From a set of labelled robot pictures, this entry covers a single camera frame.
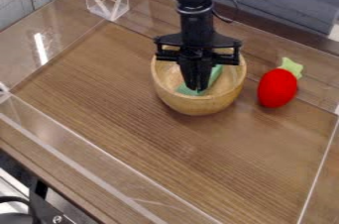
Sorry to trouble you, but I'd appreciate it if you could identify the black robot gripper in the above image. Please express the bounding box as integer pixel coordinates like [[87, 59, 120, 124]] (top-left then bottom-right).
[[153, 7, 243, 91]]

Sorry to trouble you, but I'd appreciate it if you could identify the green rectangular block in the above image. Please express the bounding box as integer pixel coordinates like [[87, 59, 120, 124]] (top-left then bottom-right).
[[176, 64, 223, 96]]

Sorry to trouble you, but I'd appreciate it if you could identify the brown wooden bowl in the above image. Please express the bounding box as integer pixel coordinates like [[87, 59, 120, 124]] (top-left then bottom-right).
[[151, 56, 248, 116]]

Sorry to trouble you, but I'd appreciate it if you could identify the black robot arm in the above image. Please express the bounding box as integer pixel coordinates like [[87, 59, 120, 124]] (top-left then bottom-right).
[[153, 0, 243, 92]]

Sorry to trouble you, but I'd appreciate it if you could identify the red plush strawberry toy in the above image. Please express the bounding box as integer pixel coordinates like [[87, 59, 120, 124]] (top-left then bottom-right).
[[256, 56, 303, 108]]

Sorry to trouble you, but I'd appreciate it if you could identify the clear acrylic corner bracket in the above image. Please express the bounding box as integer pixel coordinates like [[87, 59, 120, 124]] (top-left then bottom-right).
[[84, 0, 129, 22]]

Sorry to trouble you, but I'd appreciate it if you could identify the clear acrylic tray wall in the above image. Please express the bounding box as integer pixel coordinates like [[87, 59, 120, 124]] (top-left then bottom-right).
[[0, 82, 221, 224]]

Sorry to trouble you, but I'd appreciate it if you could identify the black cable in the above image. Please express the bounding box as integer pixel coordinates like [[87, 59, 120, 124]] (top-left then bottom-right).
[[0, 195, 37, 224]]

